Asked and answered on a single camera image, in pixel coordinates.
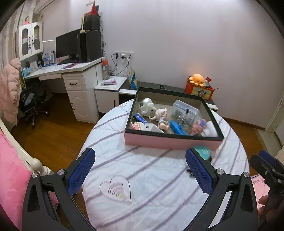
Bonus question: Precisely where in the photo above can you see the black computer monitor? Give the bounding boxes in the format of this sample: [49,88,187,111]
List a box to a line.
[56,29,81,65]

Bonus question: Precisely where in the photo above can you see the blue stapler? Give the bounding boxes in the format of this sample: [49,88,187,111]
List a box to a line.
[170,120,188,136]

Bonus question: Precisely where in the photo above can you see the white striped table cloth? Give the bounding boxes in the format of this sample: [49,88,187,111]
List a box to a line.
[77,98,250,231]

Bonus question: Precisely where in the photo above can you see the pink down jacket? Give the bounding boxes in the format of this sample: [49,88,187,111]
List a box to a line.
[1,58,21,125]

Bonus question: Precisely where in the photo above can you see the pink pig doll figurine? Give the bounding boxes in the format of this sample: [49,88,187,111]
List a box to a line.
[149,108,170,131]

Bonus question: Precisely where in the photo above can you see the teal oval mirror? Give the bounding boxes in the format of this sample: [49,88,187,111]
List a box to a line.
[193,146,211,160]

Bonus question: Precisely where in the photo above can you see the white low side cabinet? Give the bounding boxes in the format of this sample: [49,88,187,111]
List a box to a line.
[94,77,127,113]

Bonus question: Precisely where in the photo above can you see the white power adapter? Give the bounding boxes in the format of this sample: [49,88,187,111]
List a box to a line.
[201,121,219,138]

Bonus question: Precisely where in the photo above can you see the white astronaut figurine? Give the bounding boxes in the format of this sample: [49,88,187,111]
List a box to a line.
[138,98,156,117]

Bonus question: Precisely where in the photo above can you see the clear glass perfume bottle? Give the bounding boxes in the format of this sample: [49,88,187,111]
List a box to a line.
[178,108,193,131]

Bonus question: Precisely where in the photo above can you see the orange lid water bottle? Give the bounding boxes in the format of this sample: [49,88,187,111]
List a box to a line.
[102,59,110,79]

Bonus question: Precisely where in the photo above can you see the blue snack bag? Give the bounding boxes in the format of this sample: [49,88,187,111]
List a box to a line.
[128,68,137,90]

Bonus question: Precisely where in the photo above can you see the beige window curtain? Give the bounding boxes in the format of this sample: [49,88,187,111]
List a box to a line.
[0,4,24,70]

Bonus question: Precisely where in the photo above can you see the pink block figure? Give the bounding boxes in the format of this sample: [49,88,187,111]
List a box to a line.
[129,122,144,130]

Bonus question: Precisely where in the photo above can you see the orange octopus plush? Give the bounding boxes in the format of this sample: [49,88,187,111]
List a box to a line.
[189,74,205,87]

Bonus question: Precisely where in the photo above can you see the pink bed blanket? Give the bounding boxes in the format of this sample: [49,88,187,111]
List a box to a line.
[1,131,51,230]

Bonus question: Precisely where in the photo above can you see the black computer tower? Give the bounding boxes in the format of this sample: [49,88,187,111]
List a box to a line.
[78,31,102,63]

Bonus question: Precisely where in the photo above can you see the black office chair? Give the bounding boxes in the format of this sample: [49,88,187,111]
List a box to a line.
[19,83,50,129]

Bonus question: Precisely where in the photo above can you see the black white TV cabinet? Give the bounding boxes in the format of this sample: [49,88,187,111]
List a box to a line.
[118,80,218,112]

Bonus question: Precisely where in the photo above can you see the red toy crate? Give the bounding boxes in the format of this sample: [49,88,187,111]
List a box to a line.
[185,76,214,101]

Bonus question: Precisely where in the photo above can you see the white glass door cabinet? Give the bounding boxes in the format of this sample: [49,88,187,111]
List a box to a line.
[18,22,43,61]

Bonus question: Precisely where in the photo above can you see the white computer desk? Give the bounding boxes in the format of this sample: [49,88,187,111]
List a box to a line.
[24,57,106,124]

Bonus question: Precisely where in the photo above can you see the black speaker box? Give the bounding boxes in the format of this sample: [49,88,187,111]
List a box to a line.
[83,14,101,31]

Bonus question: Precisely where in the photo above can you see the blue toothpaste tube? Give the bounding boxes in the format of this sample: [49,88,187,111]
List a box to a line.
[133,113,148,125]

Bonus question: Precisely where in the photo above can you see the pink storage tray box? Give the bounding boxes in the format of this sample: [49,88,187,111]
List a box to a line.
[124,87,224,151]

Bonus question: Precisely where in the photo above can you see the pink pixel block toy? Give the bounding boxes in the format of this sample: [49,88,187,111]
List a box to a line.
[189,118,206,136]

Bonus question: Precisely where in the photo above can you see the red paper bag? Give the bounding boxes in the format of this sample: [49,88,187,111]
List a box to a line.
[84,1,99,16]

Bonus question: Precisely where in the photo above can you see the wall power strip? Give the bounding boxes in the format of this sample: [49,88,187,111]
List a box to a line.
[114,52,134,59]

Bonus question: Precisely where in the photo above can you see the white square box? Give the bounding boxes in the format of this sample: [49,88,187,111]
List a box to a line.
[142,123,164,133]

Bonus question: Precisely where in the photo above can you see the clear plastic swab box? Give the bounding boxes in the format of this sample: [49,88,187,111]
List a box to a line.
[171,100,201,125]

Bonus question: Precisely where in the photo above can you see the white air conditioner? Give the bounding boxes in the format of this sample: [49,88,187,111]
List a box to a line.
[34,0,54,14]

